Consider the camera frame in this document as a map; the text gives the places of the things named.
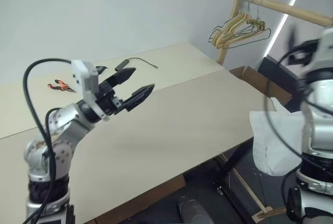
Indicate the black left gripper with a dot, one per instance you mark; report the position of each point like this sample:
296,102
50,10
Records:
109,101

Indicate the white shorts with orange print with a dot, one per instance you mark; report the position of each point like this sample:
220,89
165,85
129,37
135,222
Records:
275,135

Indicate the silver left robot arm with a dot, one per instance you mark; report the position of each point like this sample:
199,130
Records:
62,122

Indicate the wooden hanger rack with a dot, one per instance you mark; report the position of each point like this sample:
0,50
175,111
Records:
286,7

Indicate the brown cardboard box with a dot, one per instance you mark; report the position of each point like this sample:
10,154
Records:
260,83

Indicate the small metal clasp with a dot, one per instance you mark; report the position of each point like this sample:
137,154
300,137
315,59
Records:
219,190

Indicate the dark rounded shape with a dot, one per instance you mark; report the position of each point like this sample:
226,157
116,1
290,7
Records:
192,208

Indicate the black box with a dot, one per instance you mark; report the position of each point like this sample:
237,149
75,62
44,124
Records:
273,69

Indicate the light wooden slat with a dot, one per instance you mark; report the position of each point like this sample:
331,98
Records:
262,212

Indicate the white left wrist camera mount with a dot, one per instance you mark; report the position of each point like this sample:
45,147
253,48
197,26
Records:
84,78

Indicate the black table frame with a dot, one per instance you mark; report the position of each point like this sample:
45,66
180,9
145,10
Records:
234,156

